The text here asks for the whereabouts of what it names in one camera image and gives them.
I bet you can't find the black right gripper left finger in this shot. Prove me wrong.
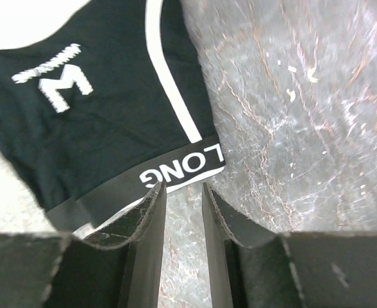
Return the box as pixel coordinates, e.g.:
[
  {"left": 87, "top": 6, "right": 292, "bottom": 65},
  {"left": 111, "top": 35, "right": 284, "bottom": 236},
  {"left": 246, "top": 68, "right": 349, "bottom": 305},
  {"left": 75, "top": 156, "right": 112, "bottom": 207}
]
[{"left": 0, "top": 183, "right": 167, "bottom": 307}]

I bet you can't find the black white trimmed underwear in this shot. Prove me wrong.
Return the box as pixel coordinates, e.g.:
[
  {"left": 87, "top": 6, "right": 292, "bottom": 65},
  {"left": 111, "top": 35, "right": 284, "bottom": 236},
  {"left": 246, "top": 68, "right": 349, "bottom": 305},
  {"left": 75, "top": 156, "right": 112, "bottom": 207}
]
[{"left": 0, "top": 1, "right": 226, "bottom": 232}]

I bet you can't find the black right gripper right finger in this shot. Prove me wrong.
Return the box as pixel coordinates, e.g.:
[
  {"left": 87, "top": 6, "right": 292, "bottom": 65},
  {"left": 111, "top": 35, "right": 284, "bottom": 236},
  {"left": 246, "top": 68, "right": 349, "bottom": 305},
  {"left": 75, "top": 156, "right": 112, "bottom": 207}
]
[{"left": 202, "top": 184, "right": 377, "bottom": 307}]

